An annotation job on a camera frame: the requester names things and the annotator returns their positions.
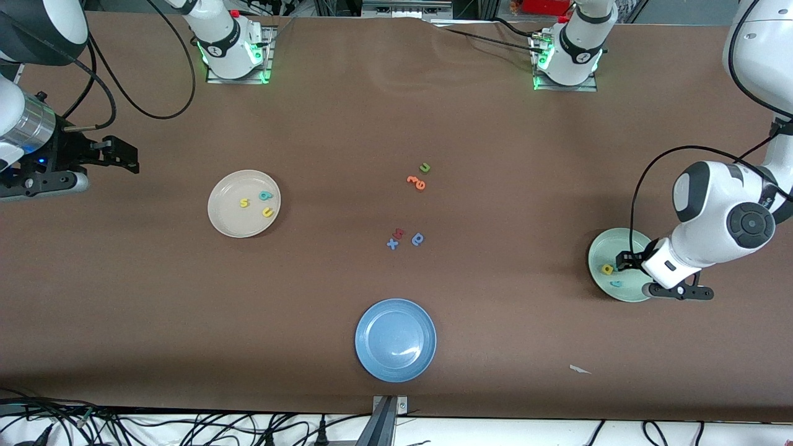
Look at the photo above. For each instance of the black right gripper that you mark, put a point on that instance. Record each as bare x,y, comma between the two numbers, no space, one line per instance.
67,152

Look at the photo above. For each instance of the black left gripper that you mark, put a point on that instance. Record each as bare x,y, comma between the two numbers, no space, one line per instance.
633,259

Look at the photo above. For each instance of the teal foam letter b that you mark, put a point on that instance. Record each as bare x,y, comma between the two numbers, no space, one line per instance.
262,197

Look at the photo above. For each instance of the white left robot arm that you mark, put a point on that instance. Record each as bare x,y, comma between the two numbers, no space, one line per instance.
718,204

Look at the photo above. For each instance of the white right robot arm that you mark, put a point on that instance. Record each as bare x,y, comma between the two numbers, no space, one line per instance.
226,43

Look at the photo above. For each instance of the pale green plate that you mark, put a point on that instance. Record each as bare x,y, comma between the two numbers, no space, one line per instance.
604,248

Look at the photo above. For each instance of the white paper scrap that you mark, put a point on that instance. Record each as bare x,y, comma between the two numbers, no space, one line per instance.
579,370

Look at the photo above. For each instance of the brown paper table cover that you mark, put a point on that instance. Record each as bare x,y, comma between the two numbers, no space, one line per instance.
124,279

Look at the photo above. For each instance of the beige brown plate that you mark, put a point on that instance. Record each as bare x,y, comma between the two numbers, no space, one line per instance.
232,220

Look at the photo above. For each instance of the blue foam letter a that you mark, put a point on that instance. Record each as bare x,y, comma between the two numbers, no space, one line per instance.
422,237

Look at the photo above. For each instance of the blue plate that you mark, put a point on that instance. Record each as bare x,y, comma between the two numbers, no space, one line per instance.
395,341

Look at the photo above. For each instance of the red box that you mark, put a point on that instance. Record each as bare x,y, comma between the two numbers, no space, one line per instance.
545,6

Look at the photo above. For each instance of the black power plug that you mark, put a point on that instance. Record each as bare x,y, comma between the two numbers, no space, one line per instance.
269,438
321,433

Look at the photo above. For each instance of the grey metal device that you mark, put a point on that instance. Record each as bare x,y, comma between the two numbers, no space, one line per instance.
406,8

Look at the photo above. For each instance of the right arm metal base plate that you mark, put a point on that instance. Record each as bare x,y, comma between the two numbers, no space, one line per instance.
270,62

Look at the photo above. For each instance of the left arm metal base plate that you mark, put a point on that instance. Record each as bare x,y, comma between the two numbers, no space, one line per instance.
588,87

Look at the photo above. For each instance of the aluminium table edge bracket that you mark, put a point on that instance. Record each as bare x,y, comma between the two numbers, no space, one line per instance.
387,415

